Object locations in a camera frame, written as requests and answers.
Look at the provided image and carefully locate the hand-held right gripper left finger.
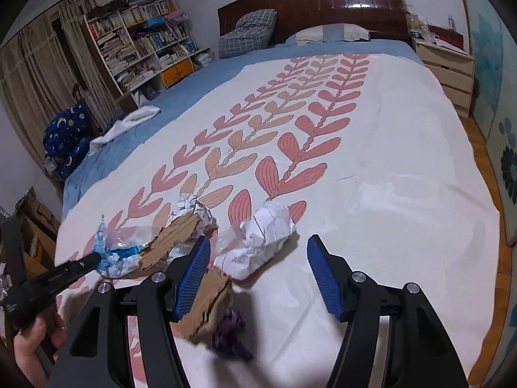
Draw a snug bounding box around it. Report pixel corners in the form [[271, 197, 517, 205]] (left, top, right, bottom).
[[48, 235, 212, 388]]

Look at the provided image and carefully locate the person's left hand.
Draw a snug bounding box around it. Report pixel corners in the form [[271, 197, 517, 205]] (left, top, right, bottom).
[[12, 313, 68, 388]]

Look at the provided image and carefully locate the torn cardboard piece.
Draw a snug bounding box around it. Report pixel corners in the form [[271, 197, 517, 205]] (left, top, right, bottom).
[[139, 212, 201, 271], [184, 269, 235, 344]]

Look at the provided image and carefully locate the dark wooden headboard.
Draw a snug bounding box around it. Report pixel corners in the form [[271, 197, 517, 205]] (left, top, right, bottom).
[[217, 0, 413, 49]]

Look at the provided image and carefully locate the beige curtain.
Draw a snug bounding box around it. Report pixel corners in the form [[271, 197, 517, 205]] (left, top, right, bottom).
[[0, 0, 106, 178]]

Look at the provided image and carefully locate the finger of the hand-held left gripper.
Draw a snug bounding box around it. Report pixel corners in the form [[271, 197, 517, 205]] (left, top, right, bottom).
[[60, 253, 104, 281]]

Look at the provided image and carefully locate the wooden chair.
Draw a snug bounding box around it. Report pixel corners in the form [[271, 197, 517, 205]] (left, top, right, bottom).
[[72, 82, 104, 138]]

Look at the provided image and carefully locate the blue moon print cloth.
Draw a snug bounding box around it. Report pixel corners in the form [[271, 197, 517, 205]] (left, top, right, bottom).
[[42, 103, 96, 182]]

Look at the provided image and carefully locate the grey checked pillow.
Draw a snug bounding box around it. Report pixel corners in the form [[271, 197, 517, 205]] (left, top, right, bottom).
[[219, 9, 278, 59]]

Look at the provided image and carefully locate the foil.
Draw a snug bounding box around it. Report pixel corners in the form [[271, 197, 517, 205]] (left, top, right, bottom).
[[172, 194, 217, 237]]

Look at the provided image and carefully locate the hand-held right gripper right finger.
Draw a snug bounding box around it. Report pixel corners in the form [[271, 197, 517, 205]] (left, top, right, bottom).
[[306, 234, 469, 388]]

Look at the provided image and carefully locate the lined paper ball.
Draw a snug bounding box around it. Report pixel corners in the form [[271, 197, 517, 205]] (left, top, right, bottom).
[[213, 200, 299, 281]]

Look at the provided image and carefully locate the white cloth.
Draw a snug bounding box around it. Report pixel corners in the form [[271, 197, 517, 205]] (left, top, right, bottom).
[[87, 105, 161, 156]]

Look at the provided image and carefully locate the pale wooden nightstand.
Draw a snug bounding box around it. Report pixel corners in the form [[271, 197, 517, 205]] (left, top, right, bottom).
[[415, 38, 475, 119]]

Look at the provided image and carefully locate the red box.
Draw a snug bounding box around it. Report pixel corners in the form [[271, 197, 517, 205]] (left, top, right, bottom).
[[428, 24, 465, 51]]

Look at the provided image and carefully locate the floral wardrobe sliding door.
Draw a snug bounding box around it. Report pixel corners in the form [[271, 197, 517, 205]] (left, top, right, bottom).
[[456, 0, 517, 248]]

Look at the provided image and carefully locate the white bookshelf with books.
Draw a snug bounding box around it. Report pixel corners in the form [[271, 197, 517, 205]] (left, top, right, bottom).
[[83, 0, 215, 108]]

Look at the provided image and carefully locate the blue and white pillow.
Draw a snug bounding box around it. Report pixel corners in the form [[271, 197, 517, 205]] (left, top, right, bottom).
[[285, 24, 371, 45]]

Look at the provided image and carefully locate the purple wrapper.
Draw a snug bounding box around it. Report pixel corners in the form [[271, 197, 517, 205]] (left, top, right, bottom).
[[212, 309, 253, 361]]

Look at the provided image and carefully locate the crushed clear plastic bottle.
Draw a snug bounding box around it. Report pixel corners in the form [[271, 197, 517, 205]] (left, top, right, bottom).
[[94, 213, 190, 279]]

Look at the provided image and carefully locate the white leaf print blanket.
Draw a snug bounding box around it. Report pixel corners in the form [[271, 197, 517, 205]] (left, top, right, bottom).
[[52, 52, 508, 388]]

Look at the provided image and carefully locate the bed with blue sheet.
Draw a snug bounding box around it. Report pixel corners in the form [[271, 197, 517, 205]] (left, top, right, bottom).
[[60, 38, 510, 388]]

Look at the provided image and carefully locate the cardboard box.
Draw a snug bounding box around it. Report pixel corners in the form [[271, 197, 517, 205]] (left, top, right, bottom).
[[16, 188, 62, 252]]

